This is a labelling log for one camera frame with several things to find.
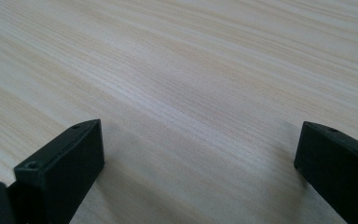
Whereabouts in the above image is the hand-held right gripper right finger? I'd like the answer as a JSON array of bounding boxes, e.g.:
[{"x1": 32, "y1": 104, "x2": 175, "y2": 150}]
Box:
[{"x1": 294, "y1": 120, "x2": 358, "y2": 224}]

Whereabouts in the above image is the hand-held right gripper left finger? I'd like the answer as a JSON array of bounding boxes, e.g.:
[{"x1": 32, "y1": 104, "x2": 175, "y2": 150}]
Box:
[{"x1": 7, "y1": 119, "x2": 105, "y2": 224}]

